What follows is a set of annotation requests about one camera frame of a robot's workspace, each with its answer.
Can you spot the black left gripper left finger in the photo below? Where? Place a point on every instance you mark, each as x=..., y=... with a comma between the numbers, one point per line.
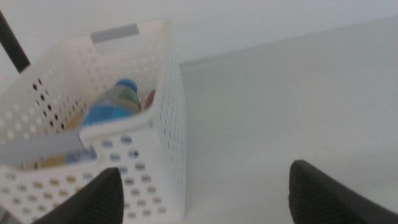
x=93, y=205

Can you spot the white perforated plastic basket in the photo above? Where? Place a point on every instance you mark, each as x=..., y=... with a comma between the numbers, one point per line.
x=161, y=193

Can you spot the yellow juice bottle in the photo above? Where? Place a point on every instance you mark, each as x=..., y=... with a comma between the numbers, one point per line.
x=54, y=161

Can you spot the clear water bottle blue cap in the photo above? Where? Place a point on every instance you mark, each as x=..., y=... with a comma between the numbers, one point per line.
x=109, y=109

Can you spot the black slanted bar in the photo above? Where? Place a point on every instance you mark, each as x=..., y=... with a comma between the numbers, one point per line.
x=14, y=46

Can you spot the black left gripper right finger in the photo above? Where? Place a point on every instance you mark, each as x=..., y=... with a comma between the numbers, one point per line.
x=320, y=202

